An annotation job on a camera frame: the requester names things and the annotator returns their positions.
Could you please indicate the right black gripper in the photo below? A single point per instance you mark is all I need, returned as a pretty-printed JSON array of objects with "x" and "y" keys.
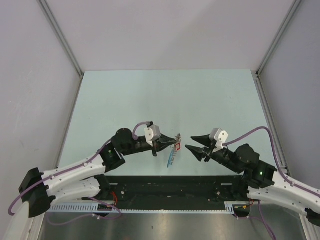
[{"x": 200, "y": 153}]

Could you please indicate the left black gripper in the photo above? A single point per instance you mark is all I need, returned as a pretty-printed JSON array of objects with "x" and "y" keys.
[{"x": 165, "y": 140}]

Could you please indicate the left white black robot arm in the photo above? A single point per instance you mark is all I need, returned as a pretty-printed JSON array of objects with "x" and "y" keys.
[{"x": 86, "y": 178}]

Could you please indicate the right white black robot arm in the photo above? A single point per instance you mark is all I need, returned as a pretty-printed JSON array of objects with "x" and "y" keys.
[{"x": 260, "y": 180}]

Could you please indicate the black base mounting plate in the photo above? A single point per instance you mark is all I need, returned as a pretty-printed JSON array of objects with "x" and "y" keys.
[{"x": 174, "y": 192}]

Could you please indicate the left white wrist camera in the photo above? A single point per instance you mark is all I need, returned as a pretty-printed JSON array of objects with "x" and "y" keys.
[{"x": 152, "y": 134}]

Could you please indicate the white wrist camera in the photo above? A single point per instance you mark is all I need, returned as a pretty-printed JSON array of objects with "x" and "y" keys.
[
  {"x": 219, "y": 136},
  {"x": 152, "y": 134}
]

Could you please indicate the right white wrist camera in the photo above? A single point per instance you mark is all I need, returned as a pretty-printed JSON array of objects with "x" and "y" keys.
[{"x": 219, "y": 136}]

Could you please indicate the white slotted cable duct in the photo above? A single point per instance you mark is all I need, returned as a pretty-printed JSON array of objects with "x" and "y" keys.
[{"x": 99, "y": 208}]

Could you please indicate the left aluminium frame post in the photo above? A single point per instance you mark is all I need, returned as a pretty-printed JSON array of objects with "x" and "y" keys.
[{"x": 49, "y": 15}]

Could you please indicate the aluminium frame post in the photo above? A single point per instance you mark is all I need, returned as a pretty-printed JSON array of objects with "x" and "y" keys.
[
  {"x": 49, "y": 15},
  {"x": 294, "y": 8}
]

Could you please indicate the right aluminium frame post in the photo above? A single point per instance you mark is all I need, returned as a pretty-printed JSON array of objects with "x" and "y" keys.
[{"x": 294, "y": 8}]

